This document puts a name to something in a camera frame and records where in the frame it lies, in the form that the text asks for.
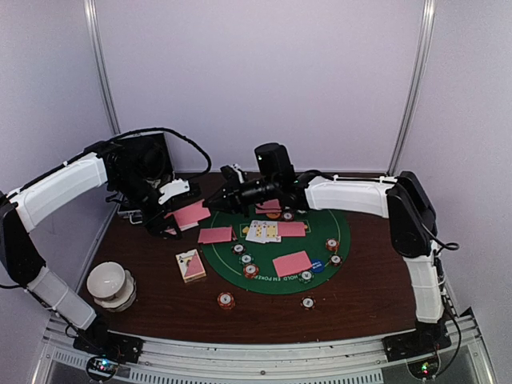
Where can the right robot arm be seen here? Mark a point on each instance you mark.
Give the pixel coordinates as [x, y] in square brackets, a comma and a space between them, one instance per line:
[401, 200]

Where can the red chips mat edge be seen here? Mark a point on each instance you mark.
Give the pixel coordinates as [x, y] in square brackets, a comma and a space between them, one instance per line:
[332, 245]

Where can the stacked white bowls below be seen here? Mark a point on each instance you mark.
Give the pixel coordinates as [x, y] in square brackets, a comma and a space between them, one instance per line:
[123, 299]

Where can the card deck box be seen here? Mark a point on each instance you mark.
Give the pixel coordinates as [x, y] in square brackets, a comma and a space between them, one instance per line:
[190, 266]

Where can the aluminium poker case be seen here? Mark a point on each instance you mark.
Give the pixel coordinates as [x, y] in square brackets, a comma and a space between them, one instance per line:
[160, 152]

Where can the aluminium frame post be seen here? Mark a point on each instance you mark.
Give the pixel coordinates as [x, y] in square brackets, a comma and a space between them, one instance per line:
[419, 68]
[96, 42]

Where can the red 5 chip stack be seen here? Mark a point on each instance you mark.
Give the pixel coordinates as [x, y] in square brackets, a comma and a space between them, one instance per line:
[226, 300]

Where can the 100 chips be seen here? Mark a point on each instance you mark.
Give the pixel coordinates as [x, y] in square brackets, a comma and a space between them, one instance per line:
[238, 249]

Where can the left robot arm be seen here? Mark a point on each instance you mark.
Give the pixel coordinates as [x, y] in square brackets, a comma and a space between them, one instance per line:
[24, 208]

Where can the face-down community cards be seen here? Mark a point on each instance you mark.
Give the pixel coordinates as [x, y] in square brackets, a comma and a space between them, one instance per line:
[292, 229]

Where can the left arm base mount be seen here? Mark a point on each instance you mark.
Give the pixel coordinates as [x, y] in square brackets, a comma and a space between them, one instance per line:
[120, 348]

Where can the green chips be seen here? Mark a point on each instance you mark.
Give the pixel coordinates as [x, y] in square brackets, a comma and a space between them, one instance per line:
[306, 276]

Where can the dealt cards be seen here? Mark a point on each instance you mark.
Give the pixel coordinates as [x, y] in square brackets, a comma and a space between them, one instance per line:
[291, 264]
[268, 207]

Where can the dealt red-backed card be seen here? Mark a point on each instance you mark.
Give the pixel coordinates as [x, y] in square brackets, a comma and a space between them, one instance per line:
[215, 235]

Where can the round green poker mat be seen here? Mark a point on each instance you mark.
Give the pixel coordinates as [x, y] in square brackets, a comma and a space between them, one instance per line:
[273, 255]

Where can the white ceramic bowl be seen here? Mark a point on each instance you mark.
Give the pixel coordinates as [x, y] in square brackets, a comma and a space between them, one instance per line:
[104, 281]

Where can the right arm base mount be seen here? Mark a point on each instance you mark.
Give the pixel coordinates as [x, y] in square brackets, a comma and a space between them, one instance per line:
[413, 344]

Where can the face-up queen card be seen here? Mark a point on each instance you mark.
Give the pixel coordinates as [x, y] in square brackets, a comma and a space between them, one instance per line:
[255, 233]

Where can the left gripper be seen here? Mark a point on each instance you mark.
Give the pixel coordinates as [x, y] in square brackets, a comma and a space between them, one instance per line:
[156, 226]

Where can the red-backed playing card deck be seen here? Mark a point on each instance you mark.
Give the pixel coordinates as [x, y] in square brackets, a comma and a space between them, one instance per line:
[190, 216]

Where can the orange black 100 chip stack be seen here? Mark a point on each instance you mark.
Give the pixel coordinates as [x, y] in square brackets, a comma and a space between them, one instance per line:
[335, 260]

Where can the placed 100 chip stack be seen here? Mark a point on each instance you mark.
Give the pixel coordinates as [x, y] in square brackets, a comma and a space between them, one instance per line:
[308, 303]

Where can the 20 chips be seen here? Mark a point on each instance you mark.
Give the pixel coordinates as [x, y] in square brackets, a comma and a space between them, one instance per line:
[246, 259]

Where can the left aluminium frame post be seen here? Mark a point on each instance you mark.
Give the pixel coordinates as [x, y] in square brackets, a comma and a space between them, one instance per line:
[96, 42]

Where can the front aluminium rail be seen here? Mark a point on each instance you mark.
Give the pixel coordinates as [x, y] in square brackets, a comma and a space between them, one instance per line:
[357, 360]

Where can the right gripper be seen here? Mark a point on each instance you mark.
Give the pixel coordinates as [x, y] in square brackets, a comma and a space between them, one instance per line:
[233, 195]

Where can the right aluminium frame post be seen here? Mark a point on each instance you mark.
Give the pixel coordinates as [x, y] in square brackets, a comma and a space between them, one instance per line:
[419, 68]

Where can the blue small blind button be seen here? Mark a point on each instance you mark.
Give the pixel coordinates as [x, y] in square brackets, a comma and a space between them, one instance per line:
[317, 266]

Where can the red chips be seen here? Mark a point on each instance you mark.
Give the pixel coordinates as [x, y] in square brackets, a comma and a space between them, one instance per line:
[287, 216]
[250, 270]

